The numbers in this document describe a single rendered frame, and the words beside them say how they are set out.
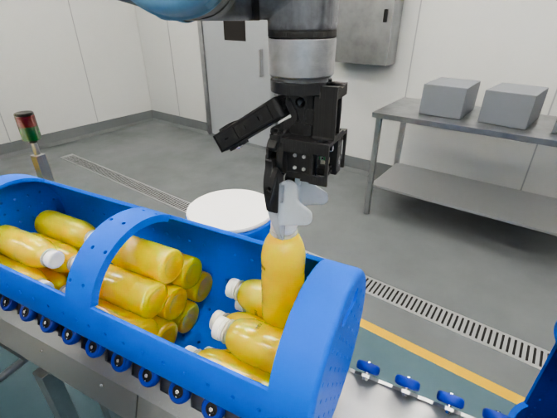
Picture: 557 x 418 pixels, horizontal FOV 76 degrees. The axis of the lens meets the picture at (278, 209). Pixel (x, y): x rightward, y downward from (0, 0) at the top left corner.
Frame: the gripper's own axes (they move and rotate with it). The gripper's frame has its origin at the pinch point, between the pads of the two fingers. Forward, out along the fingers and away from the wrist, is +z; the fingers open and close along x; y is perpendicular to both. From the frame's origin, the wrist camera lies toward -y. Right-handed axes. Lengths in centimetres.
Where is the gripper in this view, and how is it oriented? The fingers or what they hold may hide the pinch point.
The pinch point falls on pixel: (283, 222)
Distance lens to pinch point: 52.0
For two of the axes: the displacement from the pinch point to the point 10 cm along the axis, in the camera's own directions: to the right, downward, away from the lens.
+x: 4.4, -4.4, 7.8
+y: 9.0, 2.1, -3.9
